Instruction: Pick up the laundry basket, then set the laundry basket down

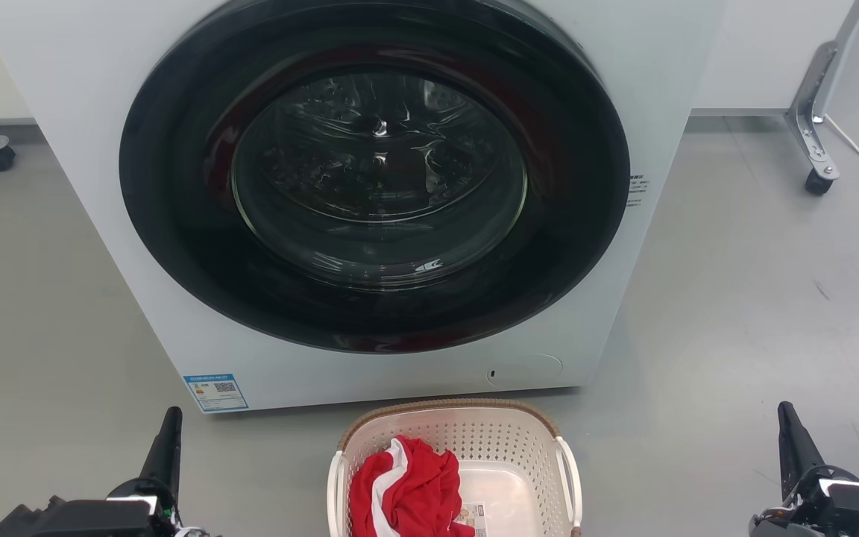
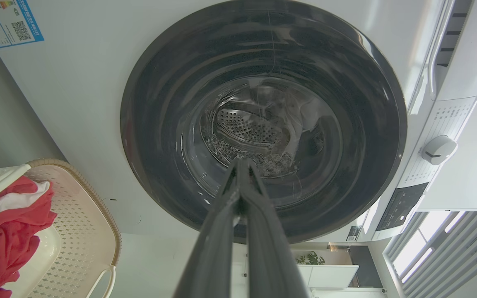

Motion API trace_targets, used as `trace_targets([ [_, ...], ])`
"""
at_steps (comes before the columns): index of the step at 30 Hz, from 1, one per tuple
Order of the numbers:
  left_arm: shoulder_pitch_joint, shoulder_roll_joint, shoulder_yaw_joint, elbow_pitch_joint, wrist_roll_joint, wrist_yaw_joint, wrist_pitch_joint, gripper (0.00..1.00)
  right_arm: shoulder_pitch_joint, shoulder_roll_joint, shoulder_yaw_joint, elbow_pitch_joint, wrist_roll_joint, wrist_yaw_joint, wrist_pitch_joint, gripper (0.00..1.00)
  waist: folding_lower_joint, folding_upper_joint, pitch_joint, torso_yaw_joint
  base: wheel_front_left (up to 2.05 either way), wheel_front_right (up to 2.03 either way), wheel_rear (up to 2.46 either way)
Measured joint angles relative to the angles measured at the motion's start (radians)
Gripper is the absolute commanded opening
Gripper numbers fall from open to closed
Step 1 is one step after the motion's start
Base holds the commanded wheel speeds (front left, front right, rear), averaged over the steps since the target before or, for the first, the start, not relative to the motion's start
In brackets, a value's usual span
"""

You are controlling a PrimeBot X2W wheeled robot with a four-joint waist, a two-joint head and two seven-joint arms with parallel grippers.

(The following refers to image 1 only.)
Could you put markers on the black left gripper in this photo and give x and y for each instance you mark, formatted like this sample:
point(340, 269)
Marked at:
point(86, 518)

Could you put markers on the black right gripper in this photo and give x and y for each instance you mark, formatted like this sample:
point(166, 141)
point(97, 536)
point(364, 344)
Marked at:
point(847, 514)

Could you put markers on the white perforated laundry basket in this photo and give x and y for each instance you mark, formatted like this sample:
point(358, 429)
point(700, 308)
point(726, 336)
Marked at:
point(504, 447)

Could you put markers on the blue energy label sticker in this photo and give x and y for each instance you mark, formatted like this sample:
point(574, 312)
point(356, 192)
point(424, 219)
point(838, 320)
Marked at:
point(215, 392)

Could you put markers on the round black washer door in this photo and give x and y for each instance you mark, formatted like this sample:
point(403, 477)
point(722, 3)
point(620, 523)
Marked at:
point(176, 224)

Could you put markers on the red and white garment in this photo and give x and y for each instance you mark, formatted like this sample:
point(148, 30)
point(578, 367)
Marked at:
point(414, 492)

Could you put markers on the small printed warning text label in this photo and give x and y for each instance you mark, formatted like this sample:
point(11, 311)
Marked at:
point(637, 190)

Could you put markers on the white front-load washing machine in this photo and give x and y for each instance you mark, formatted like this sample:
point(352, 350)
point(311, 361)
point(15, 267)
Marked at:
point(101, 149)

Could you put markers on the tall metal support leg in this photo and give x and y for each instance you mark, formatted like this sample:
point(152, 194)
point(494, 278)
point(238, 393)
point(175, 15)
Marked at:
point(810, 112)

